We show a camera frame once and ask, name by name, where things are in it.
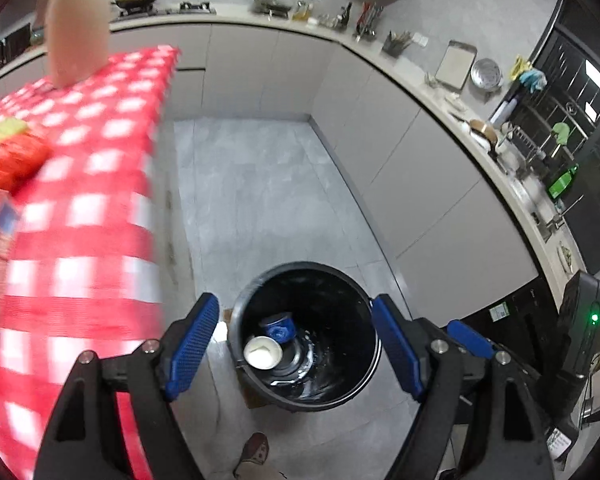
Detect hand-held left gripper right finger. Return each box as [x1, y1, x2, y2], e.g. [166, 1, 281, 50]
[371, 294, 556, 480]

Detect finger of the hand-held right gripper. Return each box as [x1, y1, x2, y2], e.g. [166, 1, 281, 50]
[447, 320, 543, 386]

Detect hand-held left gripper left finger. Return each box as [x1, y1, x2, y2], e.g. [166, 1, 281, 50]
[34, 292, 221, 480]

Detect black round trash bin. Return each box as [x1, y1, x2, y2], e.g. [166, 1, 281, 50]
[228, 261, 383, 412]

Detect black built-in dishwasher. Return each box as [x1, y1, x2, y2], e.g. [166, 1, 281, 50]
[457, 280, 568, 356]

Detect white paper cup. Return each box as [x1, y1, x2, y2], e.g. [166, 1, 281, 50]
[243, 335, 283, 371]

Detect plate with food scraps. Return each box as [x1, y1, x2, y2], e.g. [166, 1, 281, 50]
[557, 241, 577, 274]

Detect blue cup in bin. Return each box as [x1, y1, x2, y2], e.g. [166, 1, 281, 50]
[259, 312, 295, 345]

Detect person's brown shoe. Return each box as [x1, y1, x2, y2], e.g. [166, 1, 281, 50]
[233, 432, 271, 479]

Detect green dish soap bottle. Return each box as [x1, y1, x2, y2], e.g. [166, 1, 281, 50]
[548, 163, 580, 200]

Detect red white checkered tablecloth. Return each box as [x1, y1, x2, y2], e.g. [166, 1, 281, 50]
[0, 46, 183, 480]

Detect brown frying pan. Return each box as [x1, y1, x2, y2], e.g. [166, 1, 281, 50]
[467, 119, 502, 147]

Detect dark kitchen window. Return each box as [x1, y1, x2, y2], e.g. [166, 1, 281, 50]
[507, 0, 600, 273]

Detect red snack bag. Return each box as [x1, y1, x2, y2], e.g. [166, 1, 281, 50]
[0, 130, 52, 196]

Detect steel colander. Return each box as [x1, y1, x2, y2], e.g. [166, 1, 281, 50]
[470, 58, 505, 92]

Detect blue rubber glove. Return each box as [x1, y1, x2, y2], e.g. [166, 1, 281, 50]
[520, 69, 549, 94]

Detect beige kitchen countertop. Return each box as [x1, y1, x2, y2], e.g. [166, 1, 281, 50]
[0, 2, 581, 311]

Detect metal baking tray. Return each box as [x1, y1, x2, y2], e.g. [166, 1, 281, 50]
[436, 40, 479, 92]

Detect grey kitchen base cabinets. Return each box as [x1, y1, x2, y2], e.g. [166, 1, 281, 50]
[0, 22, 541, 286]

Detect yellow-green flat packet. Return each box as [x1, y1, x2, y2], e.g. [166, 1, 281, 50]
[0, 117, 29, 157]

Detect black utensil holder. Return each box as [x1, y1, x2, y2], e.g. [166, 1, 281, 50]
[381, 30, 417, 58]

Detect gas stove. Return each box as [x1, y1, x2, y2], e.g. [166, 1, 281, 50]
[120, 2, 218, 17]

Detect pink thermos jug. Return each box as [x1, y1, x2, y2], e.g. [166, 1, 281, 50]
[46, 0, 112, 88]

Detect steel cooking pot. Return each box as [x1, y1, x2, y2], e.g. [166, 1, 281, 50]
[252, 0, 294, 17]

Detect wire dish rack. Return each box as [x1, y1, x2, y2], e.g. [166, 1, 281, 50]
[500, 125, 548, 173]

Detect knife rack with red handles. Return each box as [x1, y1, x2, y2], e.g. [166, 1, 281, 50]
[354, 2, 386, 41]

